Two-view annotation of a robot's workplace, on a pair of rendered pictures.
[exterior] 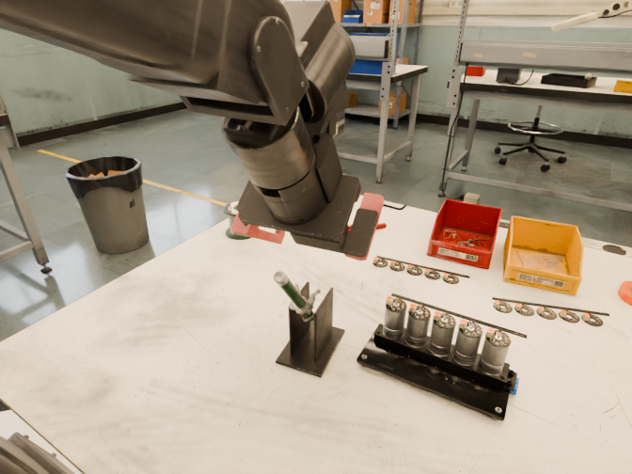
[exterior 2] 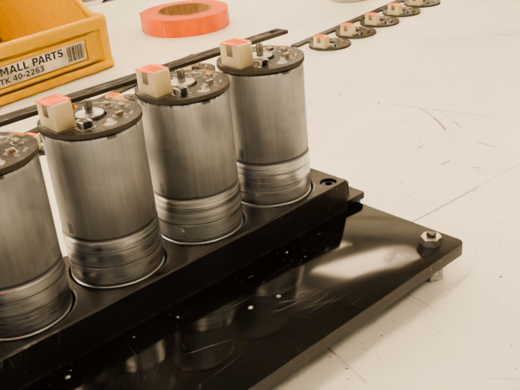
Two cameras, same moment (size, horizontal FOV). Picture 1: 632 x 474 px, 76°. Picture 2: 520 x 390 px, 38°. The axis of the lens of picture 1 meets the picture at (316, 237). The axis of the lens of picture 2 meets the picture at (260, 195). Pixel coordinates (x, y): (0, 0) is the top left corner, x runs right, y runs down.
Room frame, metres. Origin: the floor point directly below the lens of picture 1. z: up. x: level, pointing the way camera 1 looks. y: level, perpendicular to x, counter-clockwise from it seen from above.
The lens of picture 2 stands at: (0.26, 0.01, 0.87)
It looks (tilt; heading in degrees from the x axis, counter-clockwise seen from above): 26 degrees down; 290
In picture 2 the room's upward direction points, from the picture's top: 5 degrees counter-clockwise
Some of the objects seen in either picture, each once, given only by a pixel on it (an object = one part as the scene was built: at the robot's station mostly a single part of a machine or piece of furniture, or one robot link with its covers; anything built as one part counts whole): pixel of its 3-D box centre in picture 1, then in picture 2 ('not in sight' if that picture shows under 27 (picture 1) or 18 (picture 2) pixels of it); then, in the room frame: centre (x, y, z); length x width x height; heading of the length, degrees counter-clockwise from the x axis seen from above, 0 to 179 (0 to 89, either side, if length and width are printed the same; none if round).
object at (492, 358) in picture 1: (493, 355); (267, 138); (0.32, -0.19, 0.79); 0.02 x 0.02 x 0.05
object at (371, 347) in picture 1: (433, 368); (166, 336); (0.34, -0.13, 0.76); 0.16 x 0.07 x 0.01; 60
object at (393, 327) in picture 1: (394, 321); not in sight; (0.38, -0.09, 0.79); 0.02 x 0.02 x 0.05
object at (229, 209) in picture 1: (241, 219); not in sight; (0.68, 0.14, 0.78); 0.06 x 0.06 x 0.05
